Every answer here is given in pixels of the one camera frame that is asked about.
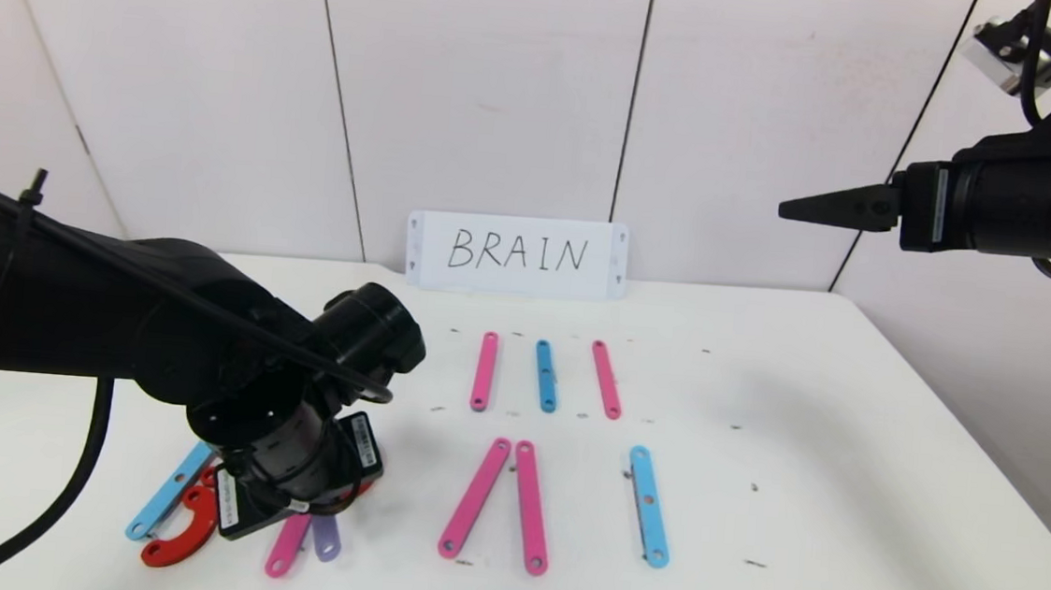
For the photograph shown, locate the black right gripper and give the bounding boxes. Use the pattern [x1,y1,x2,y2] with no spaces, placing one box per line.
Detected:
[775,136,1051,262]

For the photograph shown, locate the narrow pink bar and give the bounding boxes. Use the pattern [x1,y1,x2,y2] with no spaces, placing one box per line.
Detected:
[585,338,628,423]

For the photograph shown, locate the dark blue bar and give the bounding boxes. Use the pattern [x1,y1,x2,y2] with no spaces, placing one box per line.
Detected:
[529,338,564,416]

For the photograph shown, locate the long pink bar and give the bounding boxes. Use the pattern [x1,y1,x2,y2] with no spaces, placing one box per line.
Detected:
[264,510,313,583]
[436,432,514,566]
[468,329,501,414]
[504,439,560,579]

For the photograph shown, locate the short purple bar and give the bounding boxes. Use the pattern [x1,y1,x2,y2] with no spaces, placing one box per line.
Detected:
[308,512,346,565]

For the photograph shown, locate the white BRAIN sign card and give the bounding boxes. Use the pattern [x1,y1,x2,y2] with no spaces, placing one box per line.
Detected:
[402,207,632,306]

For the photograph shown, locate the long light blue bar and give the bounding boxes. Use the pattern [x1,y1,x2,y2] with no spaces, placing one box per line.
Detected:
[619,444,681,572]
[124,438,214,548]

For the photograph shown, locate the black right camera cable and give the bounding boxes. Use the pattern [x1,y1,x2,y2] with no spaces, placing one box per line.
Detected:
[1014,0,1051,129]

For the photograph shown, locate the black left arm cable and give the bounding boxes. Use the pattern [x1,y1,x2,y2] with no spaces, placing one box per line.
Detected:
[0,165,410,590]

